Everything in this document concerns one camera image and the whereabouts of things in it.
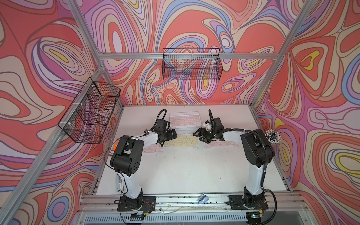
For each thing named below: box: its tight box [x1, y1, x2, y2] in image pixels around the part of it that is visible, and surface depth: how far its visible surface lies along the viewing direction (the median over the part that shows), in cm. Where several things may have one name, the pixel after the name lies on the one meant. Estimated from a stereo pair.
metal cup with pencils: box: [264, 129, 282, 144], surface depth 82 cm
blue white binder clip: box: [197, 193, 210, 204], surface depth 75 cm
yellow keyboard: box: [164, 134, 200, 148], surface depth 98 cm
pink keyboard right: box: [204, 140, 240, 148], surface depth 98 cm
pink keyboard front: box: [169, 111, 202, 128], surface depth 110 cm
